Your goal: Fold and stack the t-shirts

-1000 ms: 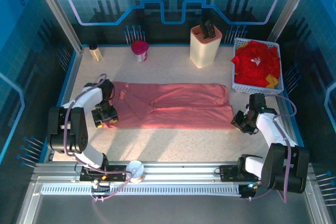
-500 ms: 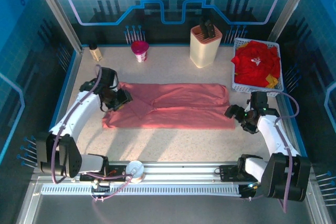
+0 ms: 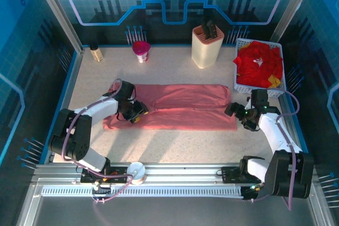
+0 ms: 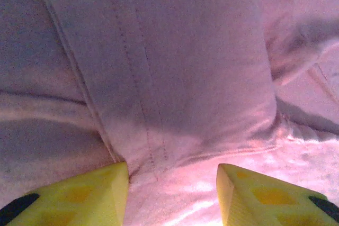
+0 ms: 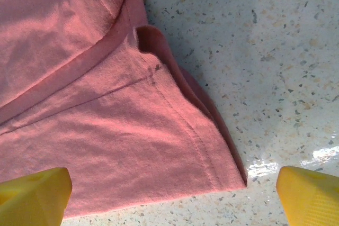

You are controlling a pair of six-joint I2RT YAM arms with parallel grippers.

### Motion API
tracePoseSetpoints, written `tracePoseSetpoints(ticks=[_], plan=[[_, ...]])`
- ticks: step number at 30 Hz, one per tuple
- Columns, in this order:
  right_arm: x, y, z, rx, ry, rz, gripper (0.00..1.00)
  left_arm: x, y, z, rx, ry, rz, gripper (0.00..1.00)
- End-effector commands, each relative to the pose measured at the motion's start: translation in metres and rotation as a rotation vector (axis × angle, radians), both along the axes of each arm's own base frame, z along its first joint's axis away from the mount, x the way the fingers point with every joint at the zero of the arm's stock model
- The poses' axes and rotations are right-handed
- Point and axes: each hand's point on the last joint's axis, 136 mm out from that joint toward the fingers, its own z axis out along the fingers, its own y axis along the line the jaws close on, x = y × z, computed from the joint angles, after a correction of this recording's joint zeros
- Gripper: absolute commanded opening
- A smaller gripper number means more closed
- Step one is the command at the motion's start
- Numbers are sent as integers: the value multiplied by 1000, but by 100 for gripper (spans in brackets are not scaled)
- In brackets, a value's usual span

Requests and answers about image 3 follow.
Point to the aluminium frame post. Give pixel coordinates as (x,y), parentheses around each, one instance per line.
(294,6)
(57,11)

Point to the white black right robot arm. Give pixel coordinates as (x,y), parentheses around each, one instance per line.
(272,130)

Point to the pink t-shirt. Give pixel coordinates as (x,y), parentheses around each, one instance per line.
(185,120)

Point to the white plastic basket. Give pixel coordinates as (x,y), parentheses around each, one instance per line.
(276,92)

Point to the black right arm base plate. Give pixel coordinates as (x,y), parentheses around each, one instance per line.
(230,174)

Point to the aluminium rail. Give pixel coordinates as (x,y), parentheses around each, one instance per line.
(182,173)

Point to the cup with pink lid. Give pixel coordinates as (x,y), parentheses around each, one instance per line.
(141,48)

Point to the small bottle with black cap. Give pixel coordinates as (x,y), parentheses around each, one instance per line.
(97,54)

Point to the red t-shirt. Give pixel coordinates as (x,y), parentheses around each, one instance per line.
(254,72)

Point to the white tape roll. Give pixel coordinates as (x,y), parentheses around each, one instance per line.
(136,173)

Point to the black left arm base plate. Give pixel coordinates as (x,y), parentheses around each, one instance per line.
(119,171)

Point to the cream knife block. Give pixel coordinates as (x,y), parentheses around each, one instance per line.
(205,51)

